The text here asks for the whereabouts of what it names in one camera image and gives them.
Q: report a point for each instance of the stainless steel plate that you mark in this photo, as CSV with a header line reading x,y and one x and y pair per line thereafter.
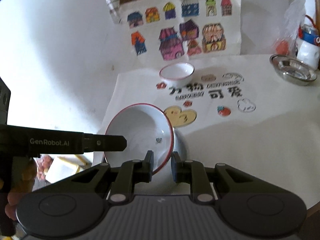
x,y
292,71

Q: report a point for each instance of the white printed tablecloth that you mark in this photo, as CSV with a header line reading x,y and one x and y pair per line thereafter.
x,y
225,135

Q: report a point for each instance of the orange fruit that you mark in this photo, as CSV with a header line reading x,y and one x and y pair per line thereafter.
x,y
283,47

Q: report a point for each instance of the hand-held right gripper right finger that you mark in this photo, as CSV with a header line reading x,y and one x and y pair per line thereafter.
x,y
176,166

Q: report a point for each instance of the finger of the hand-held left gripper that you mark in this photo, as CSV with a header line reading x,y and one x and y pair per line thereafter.
x,y
107,143

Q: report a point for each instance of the white bowl red rim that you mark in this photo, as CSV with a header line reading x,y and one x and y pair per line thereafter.
x,y
140,127
176,73

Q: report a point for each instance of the white bottle blue lid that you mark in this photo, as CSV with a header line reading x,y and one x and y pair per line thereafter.
x,y
308,50

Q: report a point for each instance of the person's left hand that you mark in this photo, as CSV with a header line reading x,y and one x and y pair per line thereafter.
x,y
30,172

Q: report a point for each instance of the colourful houses wall drawing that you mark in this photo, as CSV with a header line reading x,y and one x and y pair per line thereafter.
x,y
175,30

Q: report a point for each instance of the clear plastic bag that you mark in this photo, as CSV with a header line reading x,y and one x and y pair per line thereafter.
x,y
291,17

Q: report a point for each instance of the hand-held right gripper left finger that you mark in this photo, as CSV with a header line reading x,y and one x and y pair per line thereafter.
x,y
149,165

